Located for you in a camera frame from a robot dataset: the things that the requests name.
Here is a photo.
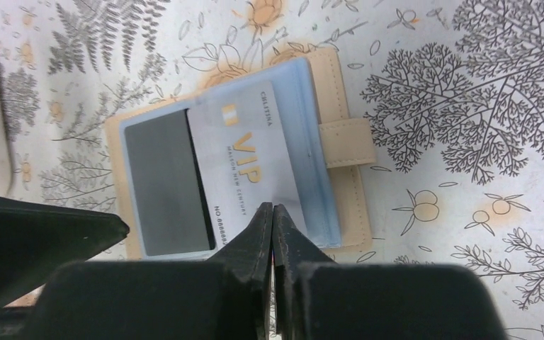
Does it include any floral patterned table mat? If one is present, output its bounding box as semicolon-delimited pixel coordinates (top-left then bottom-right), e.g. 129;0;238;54
0;1;544;339

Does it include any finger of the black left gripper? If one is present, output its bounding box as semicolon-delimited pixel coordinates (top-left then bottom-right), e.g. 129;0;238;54
0;197;130;307

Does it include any silver VIP card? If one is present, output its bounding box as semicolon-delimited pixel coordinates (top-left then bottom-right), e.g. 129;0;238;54
187;77;307;247

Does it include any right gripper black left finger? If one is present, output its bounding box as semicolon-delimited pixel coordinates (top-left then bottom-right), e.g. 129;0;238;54
21;203;273;339

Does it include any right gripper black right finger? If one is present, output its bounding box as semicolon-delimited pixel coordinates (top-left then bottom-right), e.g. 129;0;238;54
272;205;506;339

